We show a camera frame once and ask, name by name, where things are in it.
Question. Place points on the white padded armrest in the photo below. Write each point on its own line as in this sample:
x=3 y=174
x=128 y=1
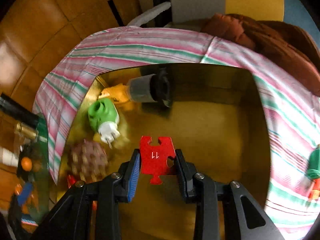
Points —
x=150 y=12

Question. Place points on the striped bedsheet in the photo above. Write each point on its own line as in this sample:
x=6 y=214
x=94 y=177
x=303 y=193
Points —
x=150 y=47

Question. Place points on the shiny red toy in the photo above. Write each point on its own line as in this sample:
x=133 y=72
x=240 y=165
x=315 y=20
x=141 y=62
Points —
x=71 y=181

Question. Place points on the grey spool with black disc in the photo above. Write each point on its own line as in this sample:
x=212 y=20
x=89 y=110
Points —
x=142 y=88

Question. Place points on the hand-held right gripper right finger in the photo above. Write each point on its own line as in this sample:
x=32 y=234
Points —
x=183 y=177

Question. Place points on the red puzzle piece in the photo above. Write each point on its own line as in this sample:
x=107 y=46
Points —
x=156 y=160

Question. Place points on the green plug-in device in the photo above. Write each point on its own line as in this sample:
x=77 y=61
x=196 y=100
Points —
x=102 y=115

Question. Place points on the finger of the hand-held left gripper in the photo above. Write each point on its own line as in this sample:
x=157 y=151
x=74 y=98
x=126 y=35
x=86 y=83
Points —
x=25 y=192

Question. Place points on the brown spiky ball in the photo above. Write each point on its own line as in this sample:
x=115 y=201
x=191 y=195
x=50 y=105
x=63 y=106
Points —
x=86 y=160

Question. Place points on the grey yellow blue headboard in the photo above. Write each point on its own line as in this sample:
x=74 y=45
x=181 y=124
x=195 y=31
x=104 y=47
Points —
x=250 y=0

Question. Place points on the black gold-collared bottle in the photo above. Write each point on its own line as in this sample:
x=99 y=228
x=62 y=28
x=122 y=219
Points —
x=25 y=130

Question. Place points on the orange linked cubes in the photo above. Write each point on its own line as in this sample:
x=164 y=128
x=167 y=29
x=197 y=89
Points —
x=315 y=190

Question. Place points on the orange fruit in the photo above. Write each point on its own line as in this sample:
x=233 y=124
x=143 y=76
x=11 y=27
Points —
x=26 y=163

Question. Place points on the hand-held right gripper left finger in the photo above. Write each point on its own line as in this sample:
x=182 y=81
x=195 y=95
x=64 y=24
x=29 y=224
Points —
x=132 y=177

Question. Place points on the gold tin box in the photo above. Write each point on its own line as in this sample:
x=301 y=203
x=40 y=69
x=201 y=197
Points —
x=212 y=142

